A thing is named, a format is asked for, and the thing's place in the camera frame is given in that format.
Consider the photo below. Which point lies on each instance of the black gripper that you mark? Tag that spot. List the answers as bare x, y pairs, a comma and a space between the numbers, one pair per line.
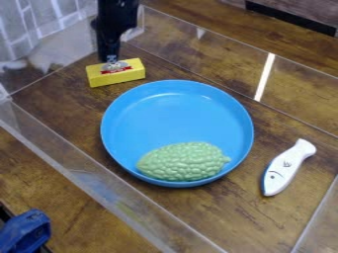
115, 19

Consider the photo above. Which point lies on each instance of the yellow butter brick toy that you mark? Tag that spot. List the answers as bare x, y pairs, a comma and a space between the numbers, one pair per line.
111, 73

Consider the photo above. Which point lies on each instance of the blue round plastic tray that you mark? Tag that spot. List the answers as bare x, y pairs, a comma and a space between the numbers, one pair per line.
174, 111

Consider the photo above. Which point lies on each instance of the white grid curtain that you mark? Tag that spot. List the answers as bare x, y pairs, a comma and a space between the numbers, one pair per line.
28, 20

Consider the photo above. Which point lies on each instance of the dark baseboard strip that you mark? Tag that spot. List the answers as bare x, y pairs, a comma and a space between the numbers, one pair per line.
293, 19

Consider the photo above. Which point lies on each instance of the green bitter gourd toy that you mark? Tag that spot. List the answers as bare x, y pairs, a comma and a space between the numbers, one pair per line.
183, 162

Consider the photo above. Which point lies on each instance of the white wooden fish toy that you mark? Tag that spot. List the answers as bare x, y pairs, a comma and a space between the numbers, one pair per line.
284, 167

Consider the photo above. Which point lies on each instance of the clear acrylic enclosure wall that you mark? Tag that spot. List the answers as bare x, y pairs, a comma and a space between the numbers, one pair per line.
276, 67

